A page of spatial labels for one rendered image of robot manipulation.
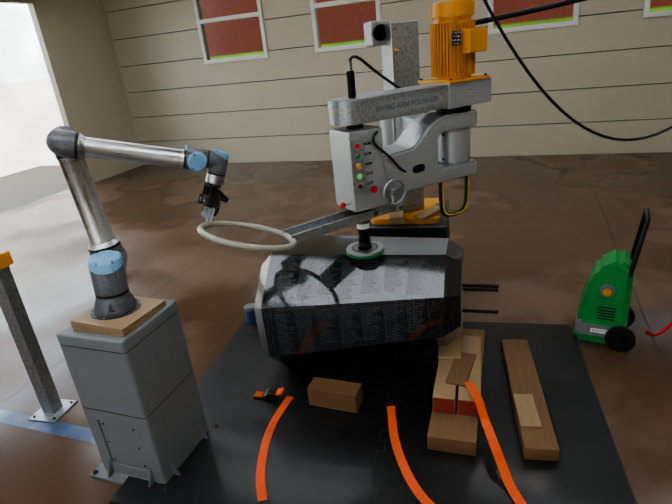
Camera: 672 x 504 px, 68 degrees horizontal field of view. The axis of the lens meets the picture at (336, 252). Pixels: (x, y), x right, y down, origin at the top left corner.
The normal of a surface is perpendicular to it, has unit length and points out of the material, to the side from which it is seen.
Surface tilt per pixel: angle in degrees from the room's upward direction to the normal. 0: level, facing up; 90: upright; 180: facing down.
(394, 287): 45
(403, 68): 90
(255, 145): 90
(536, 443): 0
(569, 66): 90
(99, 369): 90
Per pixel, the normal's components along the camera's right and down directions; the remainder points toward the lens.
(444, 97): 0.48, 0.29
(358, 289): -0.23, -0.37
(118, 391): -0.33, 0.39
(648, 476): -0.10, -0.92
